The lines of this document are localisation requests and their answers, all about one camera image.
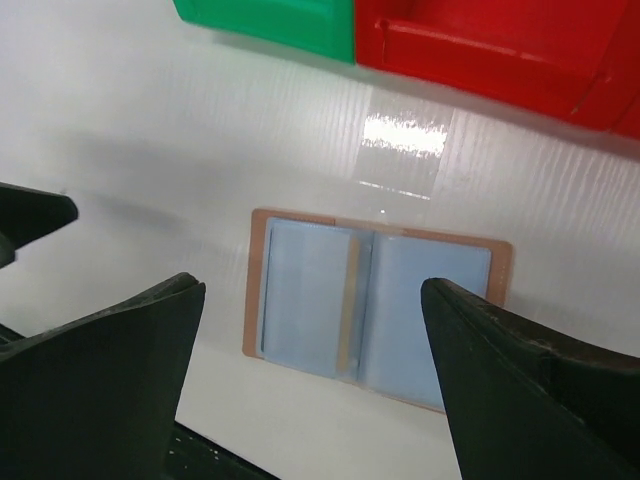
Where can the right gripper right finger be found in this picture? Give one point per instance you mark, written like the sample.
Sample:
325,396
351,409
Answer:
524,401

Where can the tan leather card holder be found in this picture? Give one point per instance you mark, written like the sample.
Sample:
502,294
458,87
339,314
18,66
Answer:
340,298

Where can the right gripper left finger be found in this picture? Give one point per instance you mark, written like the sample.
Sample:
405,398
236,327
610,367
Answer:
97,397

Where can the red double plastic bin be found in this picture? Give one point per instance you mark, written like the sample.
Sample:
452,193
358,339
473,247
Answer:
576,61

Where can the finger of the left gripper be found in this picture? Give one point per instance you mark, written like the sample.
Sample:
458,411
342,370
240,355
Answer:
28,215

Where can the green plastic bin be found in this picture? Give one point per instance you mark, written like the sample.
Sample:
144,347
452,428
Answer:
323,27

